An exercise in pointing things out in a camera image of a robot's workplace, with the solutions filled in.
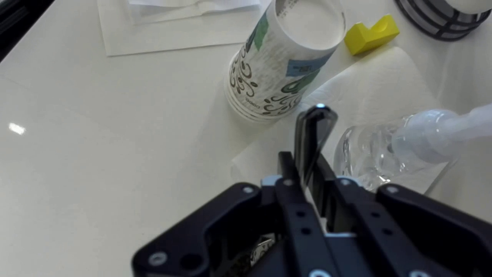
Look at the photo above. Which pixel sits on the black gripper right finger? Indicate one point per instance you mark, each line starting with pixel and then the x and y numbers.
pixel 369 225

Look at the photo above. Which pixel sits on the printed paper cup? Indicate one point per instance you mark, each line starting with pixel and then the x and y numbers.
pixel 277 66

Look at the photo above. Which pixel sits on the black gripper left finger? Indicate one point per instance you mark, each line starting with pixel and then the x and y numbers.
pixel 286 220

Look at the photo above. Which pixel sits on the yellow plastic block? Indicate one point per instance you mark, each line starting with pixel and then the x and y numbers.
pixel 369 35

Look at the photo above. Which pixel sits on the large flat white napkin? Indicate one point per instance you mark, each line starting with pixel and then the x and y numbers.
pixel 154 32

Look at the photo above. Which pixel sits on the clear plastic bottle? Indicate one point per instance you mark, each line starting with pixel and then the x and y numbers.
pixel 374 154

